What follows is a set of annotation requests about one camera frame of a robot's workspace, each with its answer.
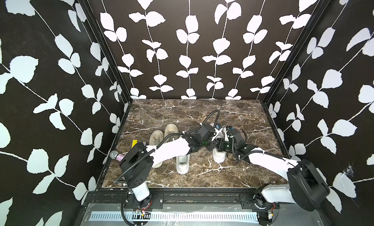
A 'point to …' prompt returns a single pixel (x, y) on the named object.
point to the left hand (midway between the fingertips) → (216, 137)
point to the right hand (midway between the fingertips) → (214, 140)
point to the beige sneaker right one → (171, 128)
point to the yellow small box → (134, 142)
